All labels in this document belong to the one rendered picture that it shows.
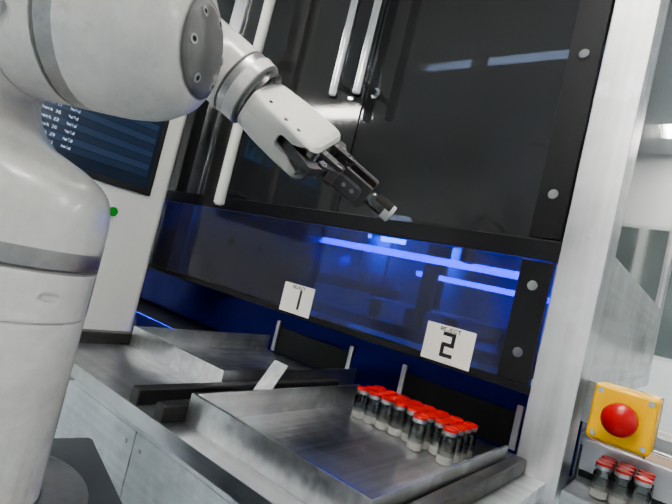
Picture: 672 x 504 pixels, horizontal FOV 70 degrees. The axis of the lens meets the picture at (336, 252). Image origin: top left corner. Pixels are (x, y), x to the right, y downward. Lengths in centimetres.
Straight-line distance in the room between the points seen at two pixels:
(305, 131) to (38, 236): 30
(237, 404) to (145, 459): 75
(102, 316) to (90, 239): 93
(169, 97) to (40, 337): 18
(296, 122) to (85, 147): 75
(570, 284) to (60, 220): 63
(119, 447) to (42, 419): 108
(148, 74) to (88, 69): 4
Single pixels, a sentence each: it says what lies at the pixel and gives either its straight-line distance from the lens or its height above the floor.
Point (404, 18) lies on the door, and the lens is 108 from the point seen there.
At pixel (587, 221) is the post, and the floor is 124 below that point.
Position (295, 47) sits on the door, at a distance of 125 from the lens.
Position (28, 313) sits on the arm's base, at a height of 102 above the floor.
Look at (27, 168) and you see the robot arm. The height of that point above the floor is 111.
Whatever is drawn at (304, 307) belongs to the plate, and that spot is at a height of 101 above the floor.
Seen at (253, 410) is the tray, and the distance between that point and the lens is 68.
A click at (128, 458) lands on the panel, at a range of 144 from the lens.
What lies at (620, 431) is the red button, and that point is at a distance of 71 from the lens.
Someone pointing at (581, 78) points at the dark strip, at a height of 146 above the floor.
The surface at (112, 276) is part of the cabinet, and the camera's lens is 129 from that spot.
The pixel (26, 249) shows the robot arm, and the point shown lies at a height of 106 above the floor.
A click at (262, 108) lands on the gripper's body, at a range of 56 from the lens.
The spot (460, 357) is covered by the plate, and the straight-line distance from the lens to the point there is 80.
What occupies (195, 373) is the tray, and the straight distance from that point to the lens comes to 79.
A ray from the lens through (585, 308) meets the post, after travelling 75.
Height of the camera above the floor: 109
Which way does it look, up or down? 3 degrees up
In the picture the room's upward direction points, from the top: 14 degrees clockwise
